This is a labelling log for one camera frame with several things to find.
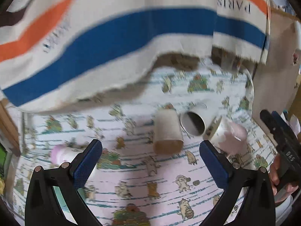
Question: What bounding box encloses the beige square paper cup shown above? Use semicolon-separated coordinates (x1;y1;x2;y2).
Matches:
153;109;184;156

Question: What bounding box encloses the white cup with pink base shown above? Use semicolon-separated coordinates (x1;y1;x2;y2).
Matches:
50;145;97;184

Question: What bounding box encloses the white cylindrical cup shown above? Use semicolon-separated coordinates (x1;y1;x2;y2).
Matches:
180;102;218;136

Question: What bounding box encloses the right hand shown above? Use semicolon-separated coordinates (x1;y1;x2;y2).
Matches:
269;158;300;204

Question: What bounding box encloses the pink and white mug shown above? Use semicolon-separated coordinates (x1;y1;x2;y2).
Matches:
204;116;247;156

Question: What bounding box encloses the brown wooden board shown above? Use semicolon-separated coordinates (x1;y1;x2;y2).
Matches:
252;10;300;127

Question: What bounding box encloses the cartoon sticker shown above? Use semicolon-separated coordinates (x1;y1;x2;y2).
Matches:
292;53;298;65

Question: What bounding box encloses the cartoon cat print bedsheet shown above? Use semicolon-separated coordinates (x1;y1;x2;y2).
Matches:
12;59;277;225

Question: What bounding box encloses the striped Paris curtain cloth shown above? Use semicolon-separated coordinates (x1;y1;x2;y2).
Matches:
1;0;270;112

